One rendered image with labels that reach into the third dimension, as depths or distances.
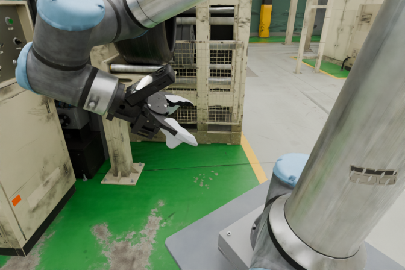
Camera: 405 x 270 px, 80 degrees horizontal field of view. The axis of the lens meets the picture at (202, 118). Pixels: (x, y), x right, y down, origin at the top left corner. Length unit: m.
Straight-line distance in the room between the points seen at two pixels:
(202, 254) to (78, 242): 1.06
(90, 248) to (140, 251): 0.29
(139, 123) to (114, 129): 1.29
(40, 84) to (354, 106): 0.49
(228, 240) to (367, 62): 0.59
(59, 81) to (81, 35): 0.11
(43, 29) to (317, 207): 0.48
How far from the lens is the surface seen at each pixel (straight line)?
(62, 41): 0.46
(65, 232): 1.83
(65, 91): 0.53
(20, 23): 1.70
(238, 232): 0.78
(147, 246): 1.60
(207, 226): 0.87
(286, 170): 0.57
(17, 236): 1.69
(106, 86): 0.52
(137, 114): 0.57
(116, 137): 1.88
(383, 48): 0.30
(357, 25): 5.82
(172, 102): 0.60
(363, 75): 0.31
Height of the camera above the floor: 1.26
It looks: 25 degrees down
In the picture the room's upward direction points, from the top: straight up
